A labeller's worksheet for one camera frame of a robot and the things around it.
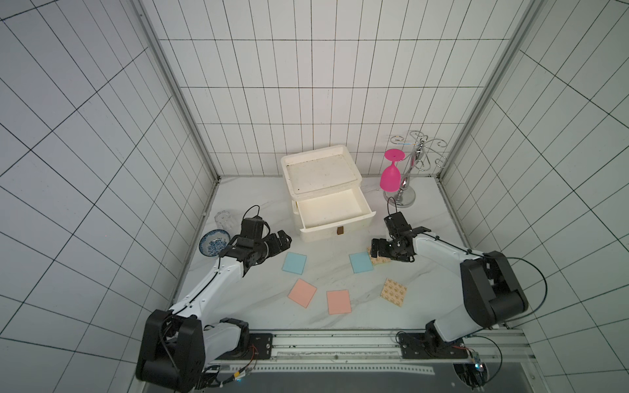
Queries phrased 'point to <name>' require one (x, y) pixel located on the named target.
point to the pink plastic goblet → (391, 179)
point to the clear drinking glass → (224, 221)
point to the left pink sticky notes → (302, 293)
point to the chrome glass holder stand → (407, 196)
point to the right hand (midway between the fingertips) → (374, 251)
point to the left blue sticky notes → (294, 263)
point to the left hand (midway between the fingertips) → (279, 248)
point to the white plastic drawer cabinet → (318, 172)
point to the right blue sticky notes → (361, 262)
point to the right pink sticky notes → (338, 301)
